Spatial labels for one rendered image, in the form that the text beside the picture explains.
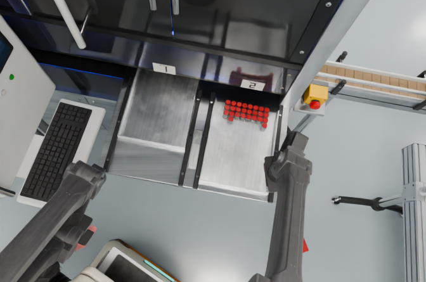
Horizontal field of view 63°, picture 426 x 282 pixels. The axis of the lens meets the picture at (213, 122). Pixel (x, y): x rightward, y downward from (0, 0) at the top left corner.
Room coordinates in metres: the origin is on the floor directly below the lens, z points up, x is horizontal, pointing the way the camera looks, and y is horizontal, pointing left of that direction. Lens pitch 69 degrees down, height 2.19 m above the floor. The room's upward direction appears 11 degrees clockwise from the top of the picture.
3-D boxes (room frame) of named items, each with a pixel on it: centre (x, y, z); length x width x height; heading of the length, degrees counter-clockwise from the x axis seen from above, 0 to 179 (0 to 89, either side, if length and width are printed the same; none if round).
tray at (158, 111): (0.54, 0.22, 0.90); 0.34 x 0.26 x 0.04; 0
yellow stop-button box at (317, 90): (0.66, -0.37, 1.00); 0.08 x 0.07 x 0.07; 0
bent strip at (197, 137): (0.38, 0.05, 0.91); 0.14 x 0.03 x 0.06; 0
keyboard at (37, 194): (0.30, 0.59, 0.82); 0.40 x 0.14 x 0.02; 177
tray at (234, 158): (0.43, -0.12, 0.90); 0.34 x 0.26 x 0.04; 179
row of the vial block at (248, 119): (0.54, -0.12, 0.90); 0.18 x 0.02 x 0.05; 89
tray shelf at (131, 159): (0.47, 0.05, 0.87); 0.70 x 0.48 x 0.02; 90
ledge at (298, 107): (0.70, -0.39, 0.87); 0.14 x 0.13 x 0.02; 0
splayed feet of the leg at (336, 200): (0.48, -1.08, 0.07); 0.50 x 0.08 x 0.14; 90
